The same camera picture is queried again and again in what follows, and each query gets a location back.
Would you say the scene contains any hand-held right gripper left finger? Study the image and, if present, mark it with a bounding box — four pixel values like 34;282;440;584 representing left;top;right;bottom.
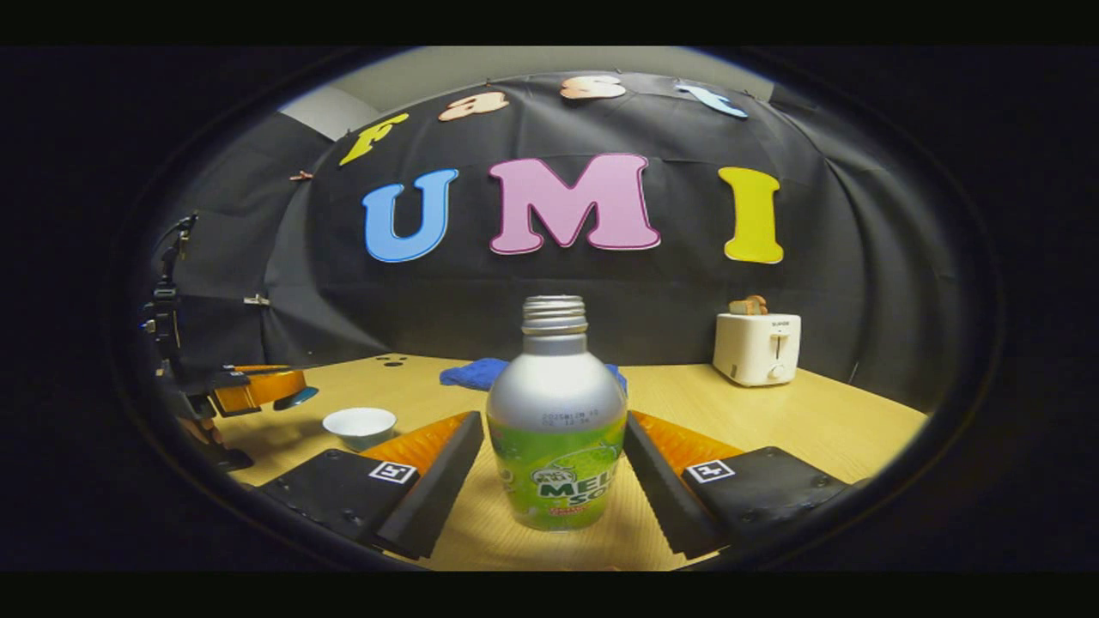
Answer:
258;410;486;560

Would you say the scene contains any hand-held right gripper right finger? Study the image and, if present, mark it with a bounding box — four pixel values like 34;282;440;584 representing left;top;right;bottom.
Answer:
622;409;851;559

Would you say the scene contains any teal white teacup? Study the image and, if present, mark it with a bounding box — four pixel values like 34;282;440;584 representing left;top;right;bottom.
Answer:
322;407;398;453

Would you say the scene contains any silver green label water bottle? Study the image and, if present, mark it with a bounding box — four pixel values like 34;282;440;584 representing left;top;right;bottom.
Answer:
486;295;628;531

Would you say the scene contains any blue towel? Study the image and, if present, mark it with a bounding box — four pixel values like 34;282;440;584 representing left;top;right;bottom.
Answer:
440;357;628;393

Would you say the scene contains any white toaster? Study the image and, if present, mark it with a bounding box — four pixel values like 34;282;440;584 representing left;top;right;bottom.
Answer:
713;312;802;387

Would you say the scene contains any black backdrop cloth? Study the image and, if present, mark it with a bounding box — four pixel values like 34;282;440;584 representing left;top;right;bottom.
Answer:
142;71;967;413

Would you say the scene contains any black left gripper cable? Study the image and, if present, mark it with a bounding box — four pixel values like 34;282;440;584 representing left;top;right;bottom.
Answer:
148;215;195;288

